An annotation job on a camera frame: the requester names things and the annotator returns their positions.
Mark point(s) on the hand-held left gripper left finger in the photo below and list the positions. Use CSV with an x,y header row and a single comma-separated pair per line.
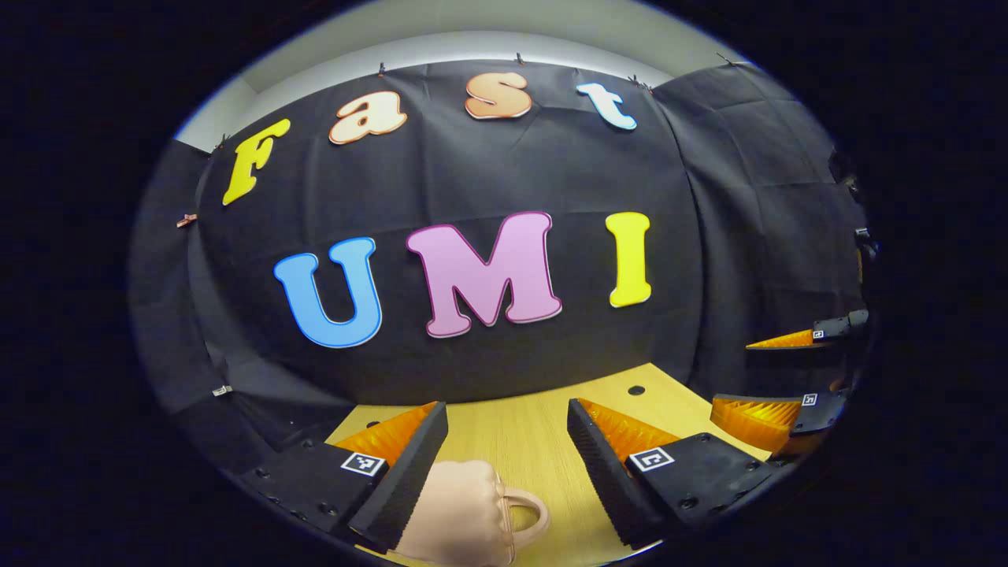
x,y
405,480

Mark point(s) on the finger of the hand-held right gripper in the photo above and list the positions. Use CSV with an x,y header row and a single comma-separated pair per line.
x,y
839,326
756,417

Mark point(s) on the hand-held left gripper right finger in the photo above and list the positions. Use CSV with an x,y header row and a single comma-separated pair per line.
x,y
602,480

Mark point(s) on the pink suitcase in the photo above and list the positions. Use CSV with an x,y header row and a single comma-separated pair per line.
x,y
457,512

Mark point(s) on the silver cloth clip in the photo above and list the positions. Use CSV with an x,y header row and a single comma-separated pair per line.
x,y
222,390

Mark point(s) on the black backdrop cloth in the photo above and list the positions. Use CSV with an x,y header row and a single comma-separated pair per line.
x,y
472,173

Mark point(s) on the copper cloth clip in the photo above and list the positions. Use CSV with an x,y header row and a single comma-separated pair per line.
x,y
187,220

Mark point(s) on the row of small black clips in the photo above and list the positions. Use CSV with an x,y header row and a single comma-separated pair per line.
x,y
520,58

